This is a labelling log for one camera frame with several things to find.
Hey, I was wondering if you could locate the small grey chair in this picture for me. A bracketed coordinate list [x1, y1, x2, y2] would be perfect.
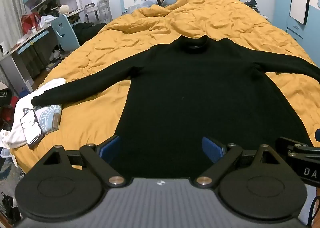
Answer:
[84, 3, 99, 22]
[97, 0, 113, 22]

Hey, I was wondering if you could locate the yellow quilted blanket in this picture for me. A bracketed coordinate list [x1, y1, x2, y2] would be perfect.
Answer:
[11, 0, 320, 176]

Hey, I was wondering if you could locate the white and blue desk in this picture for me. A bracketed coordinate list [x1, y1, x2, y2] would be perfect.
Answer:
[0, 9, 85, 88]

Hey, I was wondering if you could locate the dark cloth heap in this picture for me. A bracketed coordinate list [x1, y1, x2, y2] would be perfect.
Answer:
[72, 22, 105, 45]

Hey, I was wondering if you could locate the white printed t-shirt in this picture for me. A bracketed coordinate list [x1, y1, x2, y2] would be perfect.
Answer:
[0, 78, 67, 150]

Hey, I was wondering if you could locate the blue chair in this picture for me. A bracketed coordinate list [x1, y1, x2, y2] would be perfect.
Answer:
[51, 15, 80, 52]

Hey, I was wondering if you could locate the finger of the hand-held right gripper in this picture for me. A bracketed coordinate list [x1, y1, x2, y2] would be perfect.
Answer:
[274, 137, 320, 160]

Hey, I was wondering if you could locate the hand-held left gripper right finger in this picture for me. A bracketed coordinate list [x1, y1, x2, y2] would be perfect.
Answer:
[194, 137, 284, 190]

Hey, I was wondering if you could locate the dark clothes pile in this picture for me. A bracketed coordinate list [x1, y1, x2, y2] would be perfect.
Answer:
[244, 0, 261, 14]

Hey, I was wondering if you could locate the black smartphone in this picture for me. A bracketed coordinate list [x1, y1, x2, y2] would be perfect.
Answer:
[20, 109, 45, 149]

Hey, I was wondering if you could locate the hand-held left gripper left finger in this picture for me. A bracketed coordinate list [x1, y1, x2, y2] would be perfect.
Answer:
[41, 135, 125, 188]

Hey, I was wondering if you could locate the black turtleneck sweater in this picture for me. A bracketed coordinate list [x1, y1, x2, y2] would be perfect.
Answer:
[31, 35, 320, 180]

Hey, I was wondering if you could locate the blue wardrobe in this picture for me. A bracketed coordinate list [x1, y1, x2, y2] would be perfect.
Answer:
[275, 0, 320, 51]

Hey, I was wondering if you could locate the red bag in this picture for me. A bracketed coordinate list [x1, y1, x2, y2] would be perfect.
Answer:
[21, 13, 41, 34]

